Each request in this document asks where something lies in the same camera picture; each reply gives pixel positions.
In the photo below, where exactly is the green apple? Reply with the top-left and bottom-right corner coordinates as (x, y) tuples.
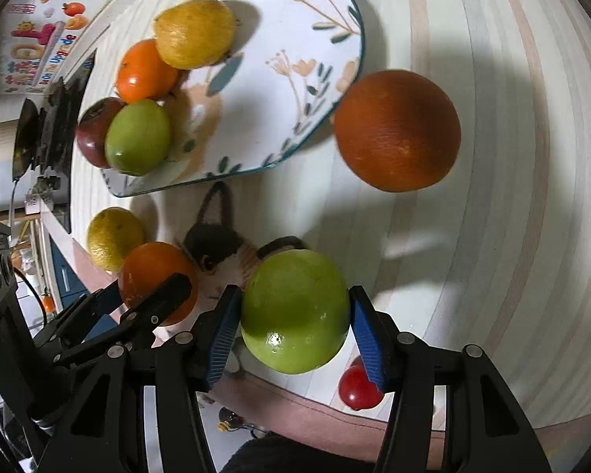
(241, 249), (351, 375)
(104, 99), (171, 176)

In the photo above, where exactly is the dark red apple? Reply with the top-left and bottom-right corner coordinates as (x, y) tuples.
(75, 97), (125, 169)

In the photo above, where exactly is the bright orange tangerine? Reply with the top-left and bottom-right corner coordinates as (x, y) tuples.
(116, 39), (179, 104)

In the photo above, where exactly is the yellow lemon fruit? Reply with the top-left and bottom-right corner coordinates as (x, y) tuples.
(153, 0), (237, 71)

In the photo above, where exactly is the red cherry tomato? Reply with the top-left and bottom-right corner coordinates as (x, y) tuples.
(338, 364), (384, 411)

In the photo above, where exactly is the orange tangerine near edge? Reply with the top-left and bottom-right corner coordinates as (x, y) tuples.
(118, 241), (198, 327)

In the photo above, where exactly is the small yellow lemon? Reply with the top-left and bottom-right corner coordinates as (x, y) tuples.
(86, 207), (145, 274)

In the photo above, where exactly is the striped cat table mat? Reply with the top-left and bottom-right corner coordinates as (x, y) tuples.
(68, 0), (591, 454)

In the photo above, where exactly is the black gas stove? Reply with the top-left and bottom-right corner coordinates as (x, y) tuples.
(11, 54), (96, 231)

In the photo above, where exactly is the large dark orange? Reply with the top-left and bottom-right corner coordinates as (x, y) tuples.
(333, 69), (461, 193)

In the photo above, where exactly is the floral oval ceramic plate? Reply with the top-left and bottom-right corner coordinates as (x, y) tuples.
(102, 0), (365, 197)

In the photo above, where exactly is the colourful wall sticker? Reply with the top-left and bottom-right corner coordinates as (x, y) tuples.
(0, 0), (90, 94)

